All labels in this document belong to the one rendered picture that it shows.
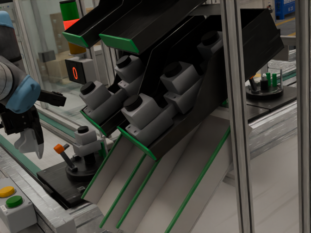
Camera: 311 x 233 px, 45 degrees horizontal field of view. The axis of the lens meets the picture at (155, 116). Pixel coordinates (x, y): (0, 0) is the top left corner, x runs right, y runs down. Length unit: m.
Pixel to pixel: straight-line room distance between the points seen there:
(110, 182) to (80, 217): 0.11
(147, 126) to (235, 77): 0.15
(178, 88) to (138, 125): 0.09
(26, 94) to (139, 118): 0.26
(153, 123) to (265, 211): 0.50
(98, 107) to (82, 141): 0.31
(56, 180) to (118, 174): 0.27
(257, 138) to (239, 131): 0.66
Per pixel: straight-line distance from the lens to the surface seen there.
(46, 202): 1.01
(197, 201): 0.62
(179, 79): 0.59
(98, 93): 0.71
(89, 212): 0.92
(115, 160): 0.84
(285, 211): 1.01
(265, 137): 1.27
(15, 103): 0.75
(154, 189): 0.73
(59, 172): 1.11
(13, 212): 1.01
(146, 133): 0.59
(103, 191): 0.86
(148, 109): 0.58
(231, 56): 0.55
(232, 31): 0.54
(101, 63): 2.20
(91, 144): 1.03
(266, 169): 1.18
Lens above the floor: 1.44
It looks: 20 degrees down
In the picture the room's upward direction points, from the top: 9 degrees counter-clockwise
